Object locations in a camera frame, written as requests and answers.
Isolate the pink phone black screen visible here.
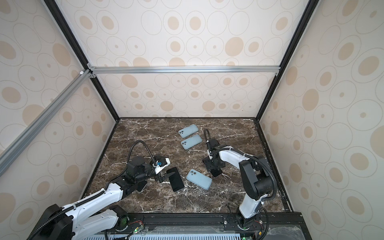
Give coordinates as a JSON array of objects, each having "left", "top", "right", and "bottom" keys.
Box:
[{"left": 166, "top": 167, "right": 185, "bottom": 192}]

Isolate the left aluminium rail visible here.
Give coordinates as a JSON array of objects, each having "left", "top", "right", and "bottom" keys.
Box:
[{"left": 1, "top": 70, "right": 91, "bottom": 175}]

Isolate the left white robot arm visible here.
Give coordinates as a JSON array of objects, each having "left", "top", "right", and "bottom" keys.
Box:
[{"left": 28, "top": 155, "right": 171, "bottom": 240}]

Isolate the black corner frame post left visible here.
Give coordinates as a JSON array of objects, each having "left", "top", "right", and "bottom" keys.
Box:
[{"left": 43, "top": 0, "right": 120, "bottom": 122}]

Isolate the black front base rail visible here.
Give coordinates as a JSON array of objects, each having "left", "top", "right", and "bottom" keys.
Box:
[{"left": 108, "top": 212, "right": 311, "bottom": 240}]

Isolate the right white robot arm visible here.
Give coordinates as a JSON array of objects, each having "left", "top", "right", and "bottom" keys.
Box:
[{"left": 203, "top": 139, "right": 277, "bottom": 220}]

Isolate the black corner frame post right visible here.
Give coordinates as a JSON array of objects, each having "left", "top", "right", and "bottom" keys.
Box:
[{"left": 256, "top": 0, "right": 320, "bottom": 123}]

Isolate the back aluminium rail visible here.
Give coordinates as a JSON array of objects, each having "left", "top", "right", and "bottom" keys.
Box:
[{"left": 90, "top": 65, "right": 280, "bottom": 74}]

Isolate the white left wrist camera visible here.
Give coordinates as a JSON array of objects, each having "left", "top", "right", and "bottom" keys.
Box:
[{"left": 155, "top": 156, "right": 171, "bottom": 175}]

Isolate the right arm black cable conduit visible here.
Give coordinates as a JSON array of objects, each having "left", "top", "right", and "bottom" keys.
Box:
[{"left": 203, "top": 128, "right": 277, "bottom": 201}]

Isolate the aluminium rail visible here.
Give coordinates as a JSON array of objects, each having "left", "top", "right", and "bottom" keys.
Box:
[
  {"left": 90, "top": 65, "right": 280, "bottom": 74},
  {"left": 1, "top": 70, "right": 91, "bottom": 175}
]

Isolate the black corner frame post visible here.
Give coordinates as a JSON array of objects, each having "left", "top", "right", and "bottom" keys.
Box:
[
  {"left": 43, "top": 0, "right": 120, "bottom": 122},
  {"left": 256, "top": 0, "right": 320, "bottom": 123}
]

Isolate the light blue phone case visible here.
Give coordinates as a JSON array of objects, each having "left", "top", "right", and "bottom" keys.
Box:
[
  {"left": 179, "top": 124, "right": 199, "bottom": 139},
  {"left": 181, "top": 135, "right": 203, "bottom": 150},
  {"left": 187, "top": 169, "right": 213, "bottom": 190}
]

